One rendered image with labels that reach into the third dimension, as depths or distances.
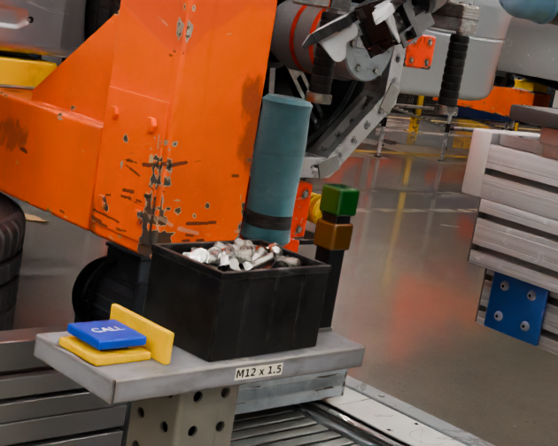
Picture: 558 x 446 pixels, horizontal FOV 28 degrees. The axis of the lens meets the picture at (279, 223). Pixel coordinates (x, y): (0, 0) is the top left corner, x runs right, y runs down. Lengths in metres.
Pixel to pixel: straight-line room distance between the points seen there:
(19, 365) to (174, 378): 0.32
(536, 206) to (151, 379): 0.54
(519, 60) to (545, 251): 3.26
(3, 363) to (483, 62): 1.67
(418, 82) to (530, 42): 2.00
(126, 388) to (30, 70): 0.84
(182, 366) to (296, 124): 0.68
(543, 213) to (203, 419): 0.51
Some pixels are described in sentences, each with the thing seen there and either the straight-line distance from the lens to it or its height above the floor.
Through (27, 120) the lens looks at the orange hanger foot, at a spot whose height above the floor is 0.65.
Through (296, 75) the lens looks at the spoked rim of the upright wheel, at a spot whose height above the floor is 0.76.
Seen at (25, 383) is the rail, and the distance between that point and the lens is 1.59.
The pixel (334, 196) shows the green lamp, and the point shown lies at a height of 0.65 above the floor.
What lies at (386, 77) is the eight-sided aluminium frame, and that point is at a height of 0.79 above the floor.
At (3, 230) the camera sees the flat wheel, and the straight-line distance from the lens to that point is 1.71.
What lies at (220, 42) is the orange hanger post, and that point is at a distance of 1.54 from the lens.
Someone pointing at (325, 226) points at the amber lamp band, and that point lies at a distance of 1.56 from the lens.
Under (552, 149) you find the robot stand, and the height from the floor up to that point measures 0.77.
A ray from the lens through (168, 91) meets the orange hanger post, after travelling 1.52.
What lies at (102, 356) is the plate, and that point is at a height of 0.46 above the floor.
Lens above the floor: 0.89
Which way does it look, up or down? 11 degrees down
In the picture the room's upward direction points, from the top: 10 degrees clockwise
